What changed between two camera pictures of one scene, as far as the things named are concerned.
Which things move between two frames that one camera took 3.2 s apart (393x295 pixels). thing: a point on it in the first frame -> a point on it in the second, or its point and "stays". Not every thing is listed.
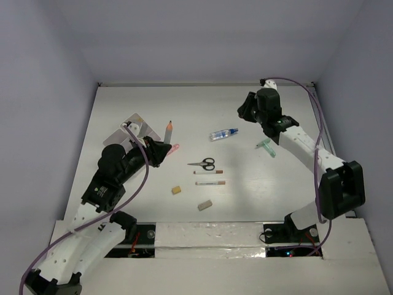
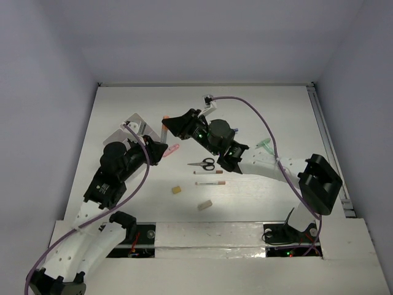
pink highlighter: x=174 y=148 stays
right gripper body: x=250 y=111 -> x=196 y=129
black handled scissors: x=207 y=163 stays
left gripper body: x=150 y=152 stays
